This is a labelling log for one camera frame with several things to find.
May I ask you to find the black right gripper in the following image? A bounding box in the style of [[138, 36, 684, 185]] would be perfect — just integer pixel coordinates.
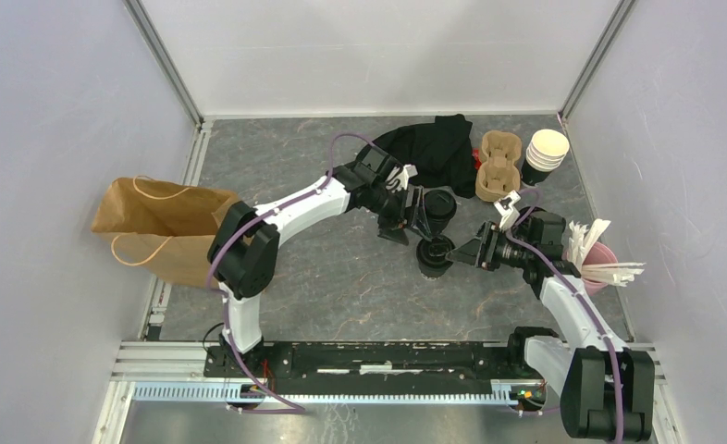
[[445, 220, 535, 272]]

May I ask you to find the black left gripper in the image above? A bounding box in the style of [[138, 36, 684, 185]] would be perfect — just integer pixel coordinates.
[[366, 184, 432, 248]]

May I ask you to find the black cup lid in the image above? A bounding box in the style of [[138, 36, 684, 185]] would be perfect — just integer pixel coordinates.
[[424, 189, 457, 221], [416, 236, 455, 267]]

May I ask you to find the stack of black lids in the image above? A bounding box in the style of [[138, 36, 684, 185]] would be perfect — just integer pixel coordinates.
[[518, 206, 547, 223]]

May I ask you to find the stack of white paper cups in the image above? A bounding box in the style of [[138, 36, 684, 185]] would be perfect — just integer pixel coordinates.
[[521, 129, 570, 186]]

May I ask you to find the black paper coffee cup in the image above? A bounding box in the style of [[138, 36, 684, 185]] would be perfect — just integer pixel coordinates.
[[418, 257, 453, 279], [425, 207, 456, 237]]

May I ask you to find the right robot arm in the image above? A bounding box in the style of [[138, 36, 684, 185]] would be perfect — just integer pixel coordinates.
[[446, 210, 655, 443]]

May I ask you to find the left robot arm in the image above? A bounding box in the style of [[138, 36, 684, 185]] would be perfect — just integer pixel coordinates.
[[208, 145, 446, 377]]

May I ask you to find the black cloth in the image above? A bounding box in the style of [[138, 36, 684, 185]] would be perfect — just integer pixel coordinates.
[[374, 114, 477, 199]]

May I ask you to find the brown cardboard cup carrier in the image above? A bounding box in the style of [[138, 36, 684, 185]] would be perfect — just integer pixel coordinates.
[[475, 130, 523, 203]]

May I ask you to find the red small object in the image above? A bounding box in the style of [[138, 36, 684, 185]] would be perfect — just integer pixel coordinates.
[[473, 148, 482, 170]]

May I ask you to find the pink straw holder cup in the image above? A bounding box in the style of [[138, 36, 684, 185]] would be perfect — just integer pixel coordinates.
[[577, 241, 617, 297]]

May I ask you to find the brown paper bag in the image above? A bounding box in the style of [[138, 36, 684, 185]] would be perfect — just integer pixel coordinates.
[[91, 176, 240, 288]]

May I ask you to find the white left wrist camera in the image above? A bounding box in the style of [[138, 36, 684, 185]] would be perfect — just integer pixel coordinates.
[[386, 164, 417, 192]]

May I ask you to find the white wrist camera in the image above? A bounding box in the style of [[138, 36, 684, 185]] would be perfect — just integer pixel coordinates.
[[386, 164, 417, 192], [494, 191, 521, 231]]

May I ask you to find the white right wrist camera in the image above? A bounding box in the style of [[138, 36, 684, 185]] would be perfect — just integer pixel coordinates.
[[494, 191, 521, 231]]

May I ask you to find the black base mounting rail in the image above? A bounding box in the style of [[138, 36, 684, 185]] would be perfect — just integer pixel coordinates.
[[203, 341, 548, 397]]

